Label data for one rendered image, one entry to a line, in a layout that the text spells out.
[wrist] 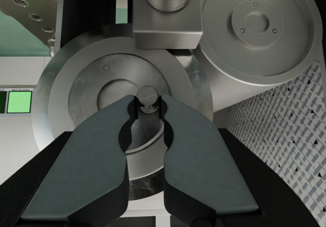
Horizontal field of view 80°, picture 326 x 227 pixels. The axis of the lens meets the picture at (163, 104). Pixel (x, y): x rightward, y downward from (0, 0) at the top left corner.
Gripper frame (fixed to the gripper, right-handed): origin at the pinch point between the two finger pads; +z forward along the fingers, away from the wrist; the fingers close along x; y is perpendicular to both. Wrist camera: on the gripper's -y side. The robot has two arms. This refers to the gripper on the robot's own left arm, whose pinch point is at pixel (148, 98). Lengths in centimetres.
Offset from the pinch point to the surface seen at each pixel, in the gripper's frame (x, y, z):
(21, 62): -193, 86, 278
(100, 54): -4.0, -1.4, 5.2
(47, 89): -8.3, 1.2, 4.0
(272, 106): 15.6, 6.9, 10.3
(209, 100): 5.0, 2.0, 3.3
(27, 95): -30.2, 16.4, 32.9
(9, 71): -208, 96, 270
